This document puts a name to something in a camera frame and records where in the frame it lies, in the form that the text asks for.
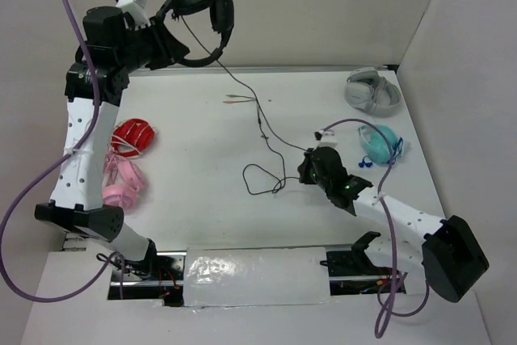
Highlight white taped cover sheet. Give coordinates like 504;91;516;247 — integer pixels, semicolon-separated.
183;247;331;308

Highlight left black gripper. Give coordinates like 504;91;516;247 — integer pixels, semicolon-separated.
116;15;191;74

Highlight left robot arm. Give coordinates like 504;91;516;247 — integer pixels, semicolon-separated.
35;6;189;280

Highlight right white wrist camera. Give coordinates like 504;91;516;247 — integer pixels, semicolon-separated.
314;129;338;149

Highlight grey white headphones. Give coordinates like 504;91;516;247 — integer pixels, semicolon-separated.
344;67;402;117

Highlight black headphones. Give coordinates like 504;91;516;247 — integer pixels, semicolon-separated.
159;0;238;68

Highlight aluminium rail frame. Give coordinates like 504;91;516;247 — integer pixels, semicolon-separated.
60;64;399;253

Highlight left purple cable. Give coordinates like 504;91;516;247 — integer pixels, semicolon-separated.
0;0;126;302

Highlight red headphones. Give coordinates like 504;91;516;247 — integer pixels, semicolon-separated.
111;118;156;158

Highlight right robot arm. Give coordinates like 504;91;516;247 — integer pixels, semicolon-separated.
297;146;490;303

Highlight pink headphones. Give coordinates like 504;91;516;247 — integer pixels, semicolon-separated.
102;152;147;210

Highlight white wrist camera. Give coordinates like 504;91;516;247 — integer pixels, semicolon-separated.
314;129;338;149
116;0;150;27

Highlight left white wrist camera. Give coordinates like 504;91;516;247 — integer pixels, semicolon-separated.
116;0;150;27

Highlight teal headphones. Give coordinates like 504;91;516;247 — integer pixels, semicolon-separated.
358;125;404;168

